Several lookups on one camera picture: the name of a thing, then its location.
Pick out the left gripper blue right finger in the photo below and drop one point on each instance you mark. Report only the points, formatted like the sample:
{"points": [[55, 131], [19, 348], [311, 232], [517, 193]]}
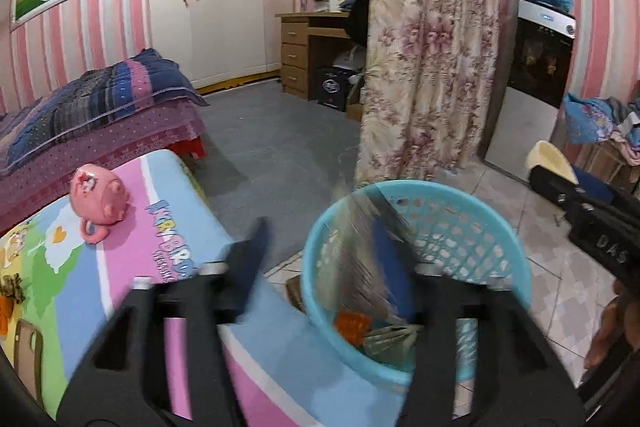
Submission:
{"points": [[396, 261]]}

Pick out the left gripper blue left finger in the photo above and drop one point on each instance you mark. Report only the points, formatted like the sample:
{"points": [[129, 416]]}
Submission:
{"points": [[244, 267]]}

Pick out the orange cloth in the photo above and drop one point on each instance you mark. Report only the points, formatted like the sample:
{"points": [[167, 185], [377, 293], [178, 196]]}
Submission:
{"points": [[352, 326]]}

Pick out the person's hand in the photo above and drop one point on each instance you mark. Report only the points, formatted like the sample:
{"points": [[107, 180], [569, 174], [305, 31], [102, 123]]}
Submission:
{"points": [[620, 317]]}

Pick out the light blue plastic basket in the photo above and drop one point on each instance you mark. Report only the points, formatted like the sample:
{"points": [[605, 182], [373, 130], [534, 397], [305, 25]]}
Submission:
{"points": [[448, 227]]}

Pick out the cream round lid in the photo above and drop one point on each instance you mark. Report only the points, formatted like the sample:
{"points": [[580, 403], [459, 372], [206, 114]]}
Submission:
{"points": [[546, 155]]}

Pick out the pink cartoon cup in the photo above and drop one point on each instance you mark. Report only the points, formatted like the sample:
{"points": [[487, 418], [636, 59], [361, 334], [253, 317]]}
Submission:
{"points": [[100, 200]]}

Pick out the colourful cartoon bed sheet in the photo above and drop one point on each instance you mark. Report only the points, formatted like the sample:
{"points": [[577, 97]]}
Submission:
{"points": [[284, 372]]}

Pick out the black box under desk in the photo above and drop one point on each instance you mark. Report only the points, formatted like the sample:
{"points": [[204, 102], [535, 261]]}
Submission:
{"points": [[334, 87]]}

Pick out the purple bed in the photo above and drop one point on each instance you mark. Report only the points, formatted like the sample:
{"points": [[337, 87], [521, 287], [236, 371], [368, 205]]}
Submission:
{"points": [[46, 177]]}

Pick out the black glass cabinet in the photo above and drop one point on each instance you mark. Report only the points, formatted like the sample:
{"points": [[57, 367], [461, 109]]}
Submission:
{"points": [[544, 42]]}

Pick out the striped blue purple quilt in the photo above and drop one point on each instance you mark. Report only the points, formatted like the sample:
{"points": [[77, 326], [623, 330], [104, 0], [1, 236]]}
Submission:
{"points": [[96, 99]]}

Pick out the wooden desk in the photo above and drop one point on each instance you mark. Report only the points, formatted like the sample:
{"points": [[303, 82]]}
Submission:
{"points": [[309, 42]]}

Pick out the floral beige curtain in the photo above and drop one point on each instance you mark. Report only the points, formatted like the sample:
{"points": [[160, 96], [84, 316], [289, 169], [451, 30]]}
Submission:
{"points": [[429, 71]]}

